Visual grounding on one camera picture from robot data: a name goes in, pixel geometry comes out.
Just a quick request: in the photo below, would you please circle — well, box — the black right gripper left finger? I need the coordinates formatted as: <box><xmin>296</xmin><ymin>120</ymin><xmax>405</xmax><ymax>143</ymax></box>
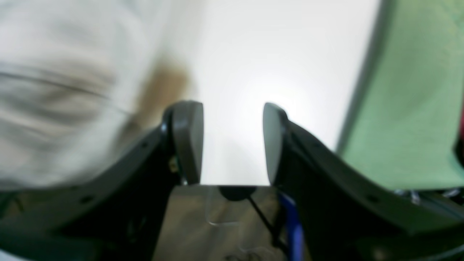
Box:
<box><xmin>1</xmin><ymin>101</ymin><xmax>204</xmax><ymax>261</ymax></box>

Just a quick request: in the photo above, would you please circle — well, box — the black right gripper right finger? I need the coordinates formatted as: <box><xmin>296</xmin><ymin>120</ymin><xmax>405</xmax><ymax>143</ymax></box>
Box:
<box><xmin>262</xmin><ymin>103</ymin><xmax>464</xmax><ymax>261</ymax></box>

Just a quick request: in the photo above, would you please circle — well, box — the beige t-shirt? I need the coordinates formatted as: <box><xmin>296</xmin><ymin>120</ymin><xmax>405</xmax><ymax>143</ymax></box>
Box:
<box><xmin>0</xmin><ymin>0</ymin><xmax>185</xmax><ymax>191</ymax></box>

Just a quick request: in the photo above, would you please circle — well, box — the blue orange hand tool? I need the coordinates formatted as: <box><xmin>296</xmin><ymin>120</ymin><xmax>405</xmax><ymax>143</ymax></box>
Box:
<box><xmin>278</xmin><ymin>193</ymin><xmax>305</xmax><ymax>261</ymax></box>

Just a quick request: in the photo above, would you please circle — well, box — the black round stand base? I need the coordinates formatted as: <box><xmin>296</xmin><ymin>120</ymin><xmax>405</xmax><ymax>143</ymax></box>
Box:
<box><xmin>219</xmin><ymin>186</ymin><xmax>289</xmax><ymax>257</ymax></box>

